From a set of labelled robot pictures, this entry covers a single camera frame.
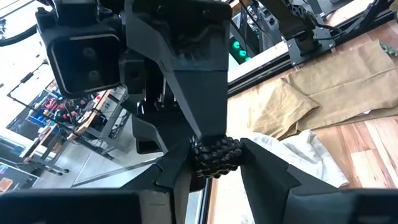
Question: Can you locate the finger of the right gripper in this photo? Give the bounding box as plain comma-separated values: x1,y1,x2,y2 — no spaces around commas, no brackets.
126,1,233,139
132,115,169,155

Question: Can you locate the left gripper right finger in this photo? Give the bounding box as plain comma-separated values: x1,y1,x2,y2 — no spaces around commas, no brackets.
240,138,307,224

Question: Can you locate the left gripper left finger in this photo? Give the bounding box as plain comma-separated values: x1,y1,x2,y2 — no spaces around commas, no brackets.
121,143,206,224

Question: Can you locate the white checked kitchen towel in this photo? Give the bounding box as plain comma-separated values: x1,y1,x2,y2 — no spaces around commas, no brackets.
214,129,349,224

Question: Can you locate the wooden top workbench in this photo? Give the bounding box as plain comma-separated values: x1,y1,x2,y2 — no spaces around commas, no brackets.
23,88,131,175

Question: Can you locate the brown cloth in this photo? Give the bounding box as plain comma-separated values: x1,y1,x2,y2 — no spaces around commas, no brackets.
248,39,398,141

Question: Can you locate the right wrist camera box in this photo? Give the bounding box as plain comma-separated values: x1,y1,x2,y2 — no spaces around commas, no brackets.
35,0,125,99

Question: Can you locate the black metal table frame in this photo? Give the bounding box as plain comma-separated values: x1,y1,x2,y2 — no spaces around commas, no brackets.
198,0,398,224

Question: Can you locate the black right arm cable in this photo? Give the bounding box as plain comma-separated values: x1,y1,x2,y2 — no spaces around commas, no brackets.
0,24,39,48

